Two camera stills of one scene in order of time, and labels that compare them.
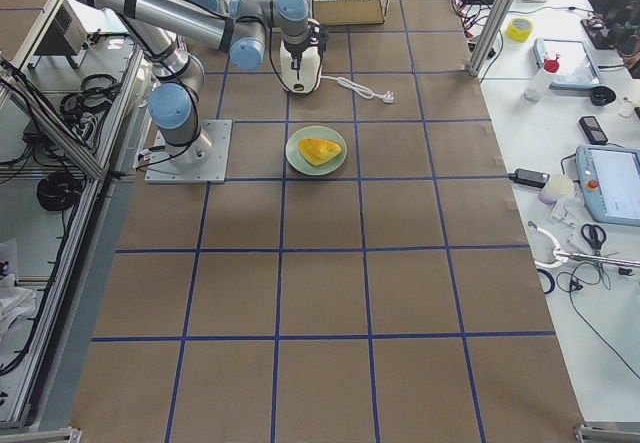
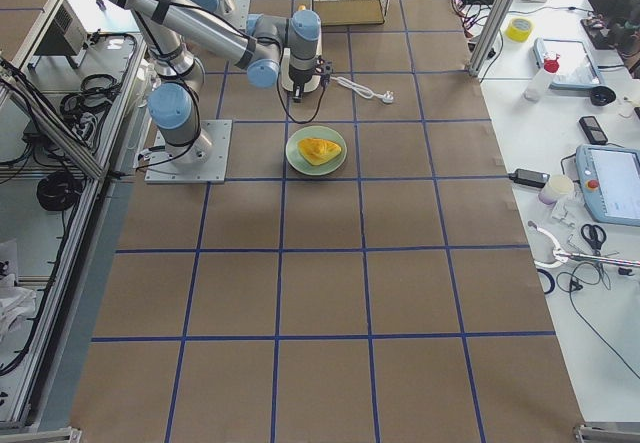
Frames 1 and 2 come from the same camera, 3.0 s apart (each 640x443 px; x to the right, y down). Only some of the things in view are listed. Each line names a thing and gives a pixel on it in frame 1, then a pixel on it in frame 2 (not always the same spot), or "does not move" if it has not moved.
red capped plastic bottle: [537, 89] does not move
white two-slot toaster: [307, 78] does not move
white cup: [556, 186] does not move
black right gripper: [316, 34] to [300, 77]
